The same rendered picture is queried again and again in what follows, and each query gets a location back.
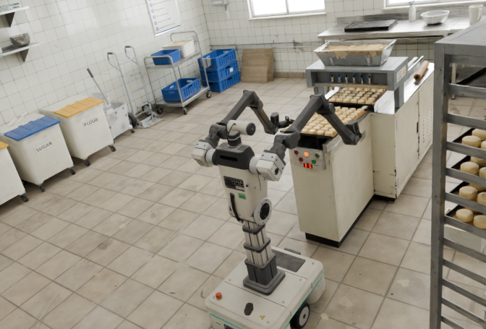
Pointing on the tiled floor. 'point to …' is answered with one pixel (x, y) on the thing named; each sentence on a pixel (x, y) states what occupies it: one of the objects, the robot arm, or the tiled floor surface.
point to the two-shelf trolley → (176, 78)
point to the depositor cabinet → (400, 135)
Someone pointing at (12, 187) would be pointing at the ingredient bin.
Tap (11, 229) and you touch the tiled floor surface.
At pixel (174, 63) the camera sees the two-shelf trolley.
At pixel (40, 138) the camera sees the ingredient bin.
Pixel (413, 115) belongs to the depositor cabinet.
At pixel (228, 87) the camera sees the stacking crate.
